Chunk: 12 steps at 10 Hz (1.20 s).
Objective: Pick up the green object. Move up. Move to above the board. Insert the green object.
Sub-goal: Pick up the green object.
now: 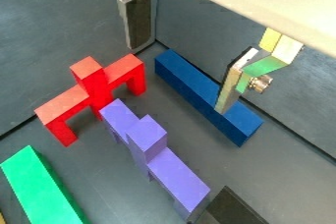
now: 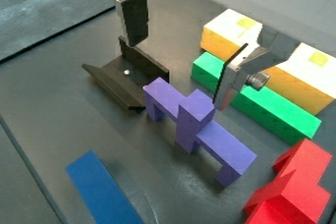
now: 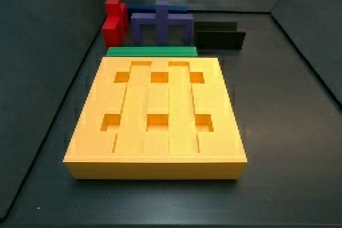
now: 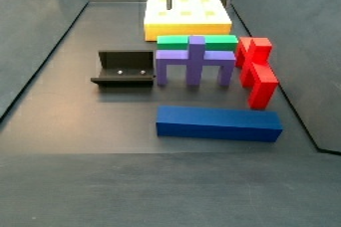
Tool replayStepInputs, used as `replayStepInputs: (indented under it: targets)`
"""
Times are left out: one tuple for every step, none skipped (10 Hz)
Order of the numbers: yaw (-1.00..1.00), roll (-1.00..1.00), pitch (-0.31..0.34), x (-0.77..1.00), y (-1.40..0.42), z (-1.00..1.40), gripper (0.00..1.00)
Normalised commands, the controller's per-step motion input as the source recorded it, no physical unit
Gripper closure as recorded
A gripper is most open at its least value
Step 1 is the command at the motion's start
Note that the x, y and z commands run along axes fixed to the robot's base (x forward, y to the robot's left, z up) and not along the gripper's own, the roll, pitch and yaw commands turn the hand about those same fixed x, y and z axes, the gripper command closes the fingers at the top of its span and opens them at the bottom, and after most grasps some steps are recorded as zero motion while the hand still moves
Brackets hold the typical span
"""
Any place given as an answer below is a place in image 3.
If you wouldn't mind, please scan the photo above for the purple comb-shaped block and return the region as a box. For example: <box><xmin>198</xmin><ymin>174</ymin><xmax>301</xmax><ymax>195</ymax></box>
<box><xmin>129</xmin><ymin>0</ymin><xmax>194</xmax><ymax>45</ymax></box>

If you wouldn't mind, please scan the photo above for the yellow slotted board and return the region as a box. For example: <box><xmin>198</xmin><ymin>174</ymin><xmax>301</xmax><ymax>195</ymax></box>
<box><xmin>63</xmin><ymin>57</ymin><xmax>247</xmax><ymax>179</ymax></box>

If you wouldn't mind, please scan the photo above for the blue rectangular block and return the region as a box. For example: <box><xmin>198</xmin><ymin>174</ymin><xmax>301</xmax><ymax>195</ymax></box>
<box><xmin>127</xmin><ymin>3</ymin><xmax>190</xmax><ymax>15</ymax></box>

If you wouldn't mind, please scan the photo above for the black angle bracket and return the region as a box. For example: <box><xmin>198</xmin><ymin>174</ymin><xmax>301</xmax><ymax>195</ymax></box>
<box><xmin>194</xmin><ymin>22</ymin><xmax>246</xmax><ymax>50</ymax></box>

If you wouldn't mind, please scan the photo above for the green rectangular block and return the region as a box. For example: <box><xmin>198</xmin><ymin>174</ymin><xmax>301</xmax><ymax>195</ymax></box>
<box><xmin>107</xmin><ymin>46</ymin><xmax>198</xmax><ymax>57</ymax></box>

